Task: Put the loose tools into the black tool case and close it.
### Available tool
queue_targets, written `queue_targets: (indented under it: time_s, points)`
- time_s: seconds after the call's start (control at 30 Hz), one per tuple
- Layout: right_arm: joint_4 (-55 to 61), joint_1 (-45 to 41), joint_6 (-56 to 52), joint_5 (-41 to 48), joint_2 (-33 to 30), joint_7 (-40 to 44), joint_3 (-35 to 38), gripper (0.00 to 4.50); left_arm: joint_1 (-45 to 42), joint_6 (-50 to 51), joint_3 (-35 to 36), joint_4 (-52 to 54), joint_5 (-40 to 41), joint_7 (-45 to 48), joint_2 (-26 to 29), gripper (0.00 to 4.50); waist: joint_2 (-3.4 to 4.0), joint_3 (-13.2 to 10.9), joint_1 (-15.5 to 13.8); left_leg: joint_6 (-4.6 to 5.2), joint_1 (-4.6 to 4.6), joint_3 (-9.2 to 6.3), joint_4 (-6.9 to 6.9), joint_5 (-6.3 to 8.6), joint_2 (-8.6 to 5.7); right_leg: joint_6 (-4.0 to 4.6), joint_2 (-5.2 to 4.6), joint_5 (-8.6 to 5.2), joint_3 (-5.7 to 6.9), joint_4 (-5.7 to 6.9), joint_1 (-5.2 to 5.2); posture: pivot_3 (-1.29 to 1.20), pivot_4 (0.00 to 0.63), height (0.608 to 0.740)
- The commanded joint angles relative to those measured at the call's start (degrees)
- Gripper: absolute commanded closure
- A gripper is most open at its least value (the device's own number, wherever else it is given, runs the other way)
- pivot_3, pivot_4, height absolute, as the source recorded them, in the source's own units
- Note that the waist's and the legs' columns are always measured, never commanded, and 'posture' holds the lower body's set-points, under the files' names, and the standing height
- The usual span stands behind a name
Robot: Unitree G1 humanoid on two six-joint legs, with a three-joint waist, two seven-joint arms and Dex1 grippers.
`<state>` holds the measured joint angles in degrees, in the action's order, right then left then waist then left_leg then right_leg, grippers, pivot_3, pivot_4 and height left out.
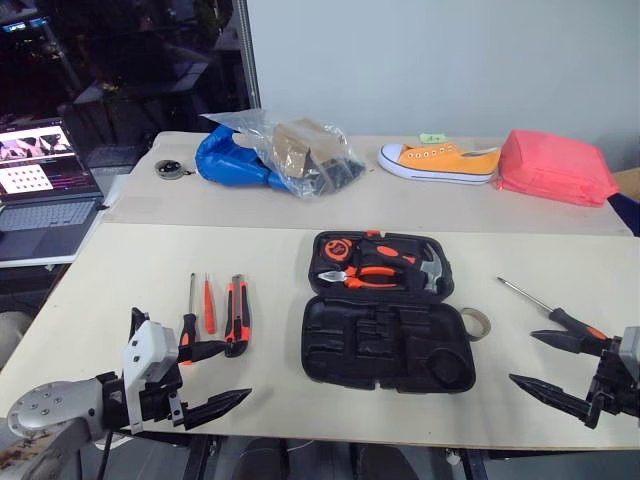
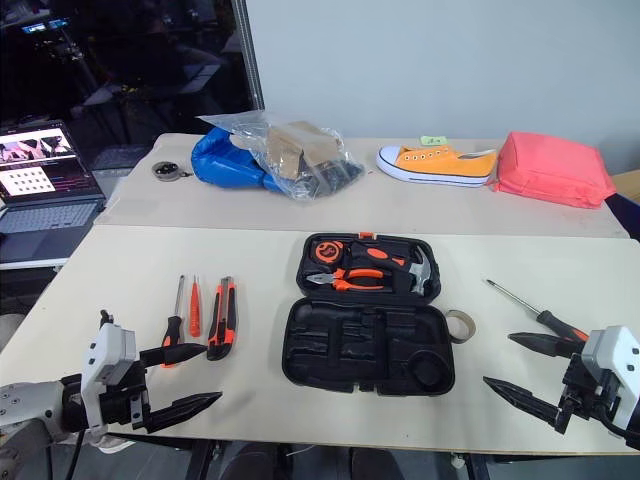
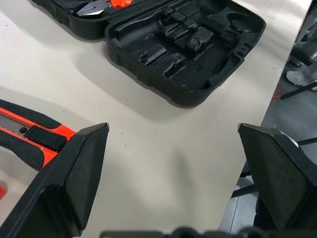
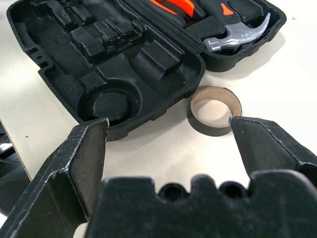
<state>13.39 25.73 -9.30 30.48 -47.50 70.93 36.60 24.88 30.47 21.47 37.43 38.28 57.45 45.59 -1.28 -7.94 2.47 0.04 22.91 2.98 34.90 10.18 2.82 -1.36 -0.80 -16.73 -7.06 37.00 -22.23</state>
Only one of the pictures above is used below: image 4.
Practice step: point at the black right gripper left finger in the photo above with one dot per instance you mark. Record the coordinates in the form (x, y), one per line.
(62, 178)

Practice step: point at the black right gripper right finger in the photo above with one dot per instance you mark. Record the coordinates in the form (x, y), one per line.
(267, 148)

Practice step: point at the black tape roll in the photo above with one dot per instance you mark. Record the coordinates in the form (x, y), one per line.
(210, 130)

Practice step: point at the black plastic tool case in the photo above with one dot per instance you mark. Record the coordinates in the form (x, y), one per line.
(119, 64)

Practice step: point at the orange black pliers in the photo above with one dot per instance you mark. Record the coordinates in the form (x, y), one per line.
(173, 6)

